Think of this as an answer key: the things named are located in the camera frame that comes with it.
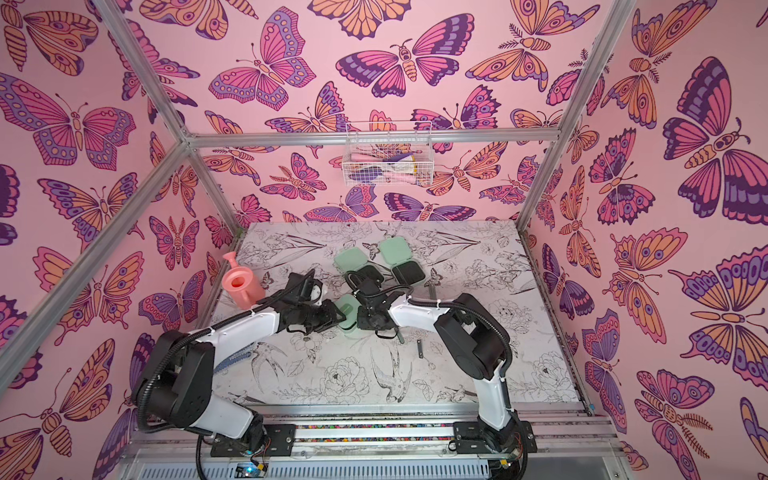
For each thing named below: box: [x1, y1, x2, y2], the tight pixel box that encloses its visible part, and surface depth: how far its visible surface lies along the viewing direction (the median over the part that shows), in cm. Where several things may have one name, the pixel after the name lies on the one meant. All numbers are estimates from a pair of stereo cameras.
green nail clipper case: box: [335, 294, 374, 338], surface depth 94 cm
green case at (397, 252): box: [380, 236, 426, 286], surface depth 112 cm
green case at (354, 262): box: [334, 247, 384, 286], surface depth 112 cm
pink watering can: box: [222, 251, 266, 310], surface depth 93 cm
